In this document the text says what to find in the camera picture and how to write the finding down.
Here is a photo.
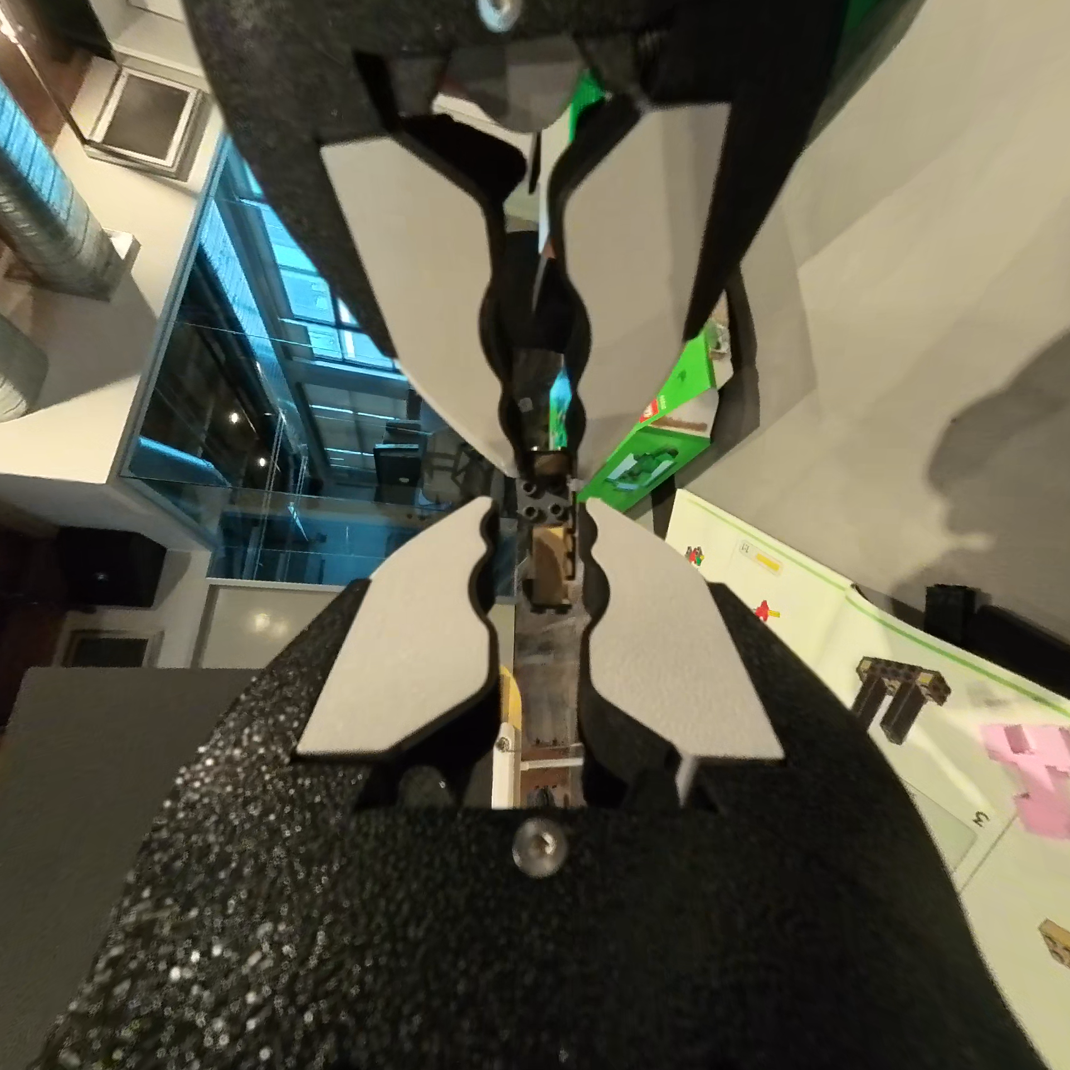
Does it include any square ceiling vent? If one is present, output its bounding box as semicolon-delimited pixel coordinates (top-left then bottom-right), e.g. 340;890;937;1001
84;62;206;181

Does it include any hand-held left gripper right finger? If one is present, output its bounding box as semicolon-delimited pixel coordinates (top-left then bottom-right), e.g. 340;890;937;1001
583;499;789;769

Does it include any small black Lego brick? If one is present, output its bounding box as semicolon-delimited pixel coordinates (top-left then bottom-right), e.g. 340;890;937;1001
517;447;583;613

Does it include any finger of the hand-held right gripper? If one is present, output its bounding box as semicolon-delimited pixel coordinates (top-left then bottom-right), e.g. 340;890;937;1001
320;115;538;476
547;102;735;496

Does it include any dark block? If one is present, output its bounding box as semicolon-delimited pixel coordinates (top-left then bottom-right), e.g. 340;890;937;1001
922;583;1070;670

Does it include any silver ventilation duct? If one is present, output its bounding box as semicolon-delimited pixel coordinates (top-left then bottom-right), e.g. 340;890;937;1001
0;79;139;423

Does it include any white table leg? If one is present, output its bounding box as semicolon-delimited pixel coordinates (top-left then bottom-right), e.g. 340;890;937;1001
492;726;521;810

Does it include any pale green instruction booklet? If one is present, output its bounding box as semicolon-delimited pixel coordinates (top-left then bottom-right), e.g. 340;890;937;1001
664;489;1070;1070

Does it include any green toy box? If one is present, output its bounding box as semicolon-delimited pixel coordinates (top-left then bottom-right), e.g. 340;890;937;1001
547;330;732;511

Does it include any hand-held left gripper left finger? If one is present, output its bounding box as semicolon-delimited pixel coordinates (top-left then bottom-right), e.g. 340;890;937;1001
295;495;504;757

